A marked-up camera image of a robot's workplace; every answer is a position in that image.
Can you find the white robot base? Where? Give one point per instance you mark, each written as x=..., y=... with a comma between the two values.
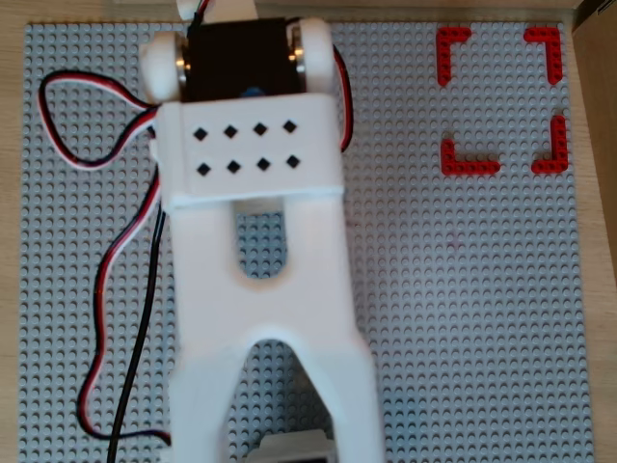
x=294, y=446

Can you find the grey Lego baseplate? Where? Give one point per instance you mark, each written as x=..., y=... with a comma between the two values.
x=434, y=289

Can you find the red L-shaped Lego beam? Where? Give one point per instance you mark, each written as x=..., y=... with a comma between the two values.
x=467, y=167
x=443, y=53
x=559, y=144
x=554, y=53

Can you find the large brown cardboard box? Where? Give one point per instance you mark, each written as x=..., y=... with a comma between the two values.
x=598, y=144

